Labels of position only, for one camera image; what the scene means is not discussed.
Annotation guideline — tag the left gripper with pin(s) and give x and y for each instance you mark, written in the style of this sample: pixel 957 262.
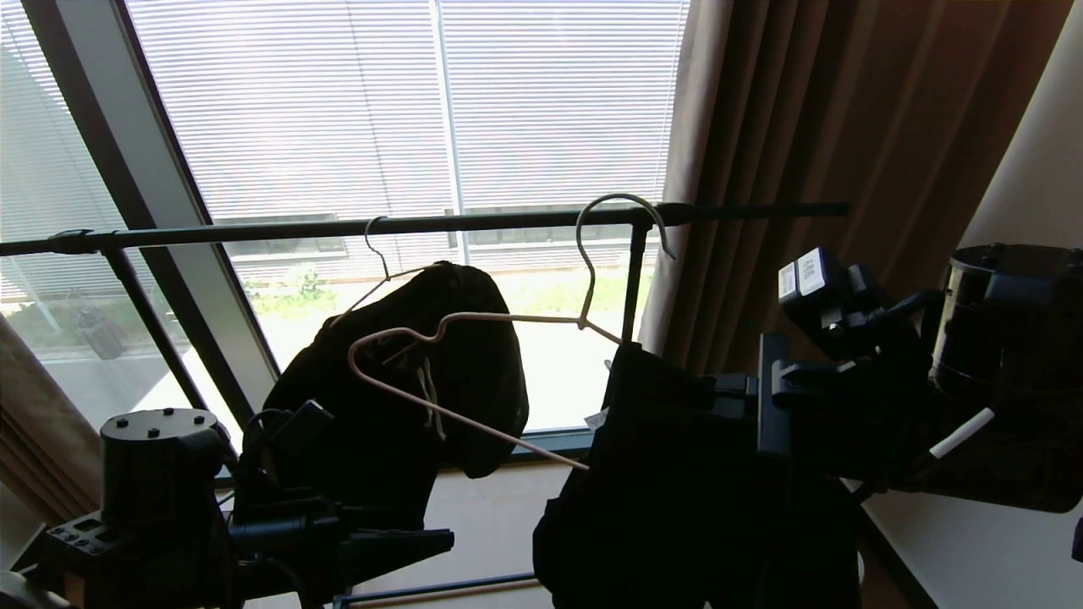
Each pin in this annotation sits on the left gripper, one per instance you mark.
pixel 288 541

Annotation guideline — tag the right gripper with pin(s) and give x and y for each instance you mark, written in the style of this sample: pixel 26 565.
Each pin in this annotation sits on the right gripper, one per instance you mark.
pixel 846 414

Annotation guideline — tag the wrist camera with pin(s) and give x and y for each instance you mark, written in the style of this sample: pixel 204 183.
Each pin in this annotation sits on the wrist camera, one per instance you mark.
pixel 816 279
pixel 296 431

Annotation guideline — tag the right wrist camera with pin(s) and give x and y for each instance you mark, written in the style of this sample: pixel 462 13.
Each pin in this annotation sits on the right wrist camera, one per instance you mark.
pixel 816 279

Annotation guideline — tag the black clothes rack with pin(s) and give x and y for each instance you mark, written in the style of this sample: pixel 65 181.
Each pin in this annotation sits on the black clothes rack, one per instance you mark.
pixel 254 232

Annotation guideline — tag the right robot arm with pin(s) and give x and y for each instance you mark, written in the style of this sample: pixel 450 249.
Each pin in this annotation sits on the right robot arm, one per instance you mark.
pixel 1007 338

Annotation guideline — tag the pink clothes hanger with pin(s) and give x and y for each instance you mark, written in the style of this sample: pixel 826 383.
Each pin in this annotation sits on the pink clothes hanger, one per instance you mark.
pixel 378 258
pixel 516 317

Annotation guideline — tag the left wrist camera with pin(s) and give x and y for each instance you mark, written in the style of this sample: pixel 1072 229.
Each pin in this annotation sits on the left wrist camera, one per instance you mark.
pixel 296 431

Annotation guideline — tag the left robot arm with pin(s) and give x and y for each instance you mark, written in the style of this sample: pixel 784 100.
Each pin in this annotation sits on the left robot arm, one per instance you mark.
pixel 156 465

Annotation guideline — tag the black garment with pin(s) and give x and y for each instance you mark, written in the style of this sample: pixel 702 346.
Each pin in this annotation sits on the black garment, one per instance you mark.
pixel 677 507
pixel 474 355

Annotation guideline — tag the brown curtain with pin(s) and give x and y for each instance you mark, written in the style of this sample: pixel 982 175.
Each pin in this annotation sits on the brown curtain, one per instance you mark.
pixel 42 440
pixel 804 127

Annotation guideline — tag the window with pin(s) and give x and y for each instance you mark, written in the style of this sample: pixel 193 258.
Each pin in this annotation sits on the window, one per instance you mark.
pixel 338 101

